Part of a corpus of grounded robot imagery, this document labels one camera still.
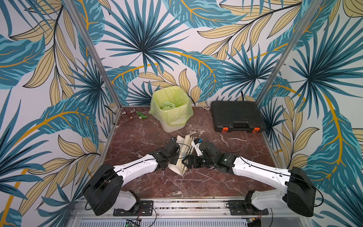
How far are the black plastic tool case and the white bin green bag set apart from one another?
Answer: 0.24 metres

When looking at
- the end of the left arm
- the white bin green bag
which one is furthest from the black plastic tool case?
the end of the left arm

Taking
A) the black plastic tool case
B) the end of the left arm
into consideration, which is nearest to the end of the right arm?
the end of the left arm

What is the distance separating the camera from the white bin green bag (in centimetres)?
87

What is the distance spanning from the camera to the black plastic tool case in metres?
1.02

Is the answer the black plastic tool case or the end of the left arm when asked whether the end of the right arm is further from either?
the black plastic tool case

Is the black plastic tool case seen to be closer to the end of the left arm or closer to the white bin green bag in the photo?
the white bin green bag
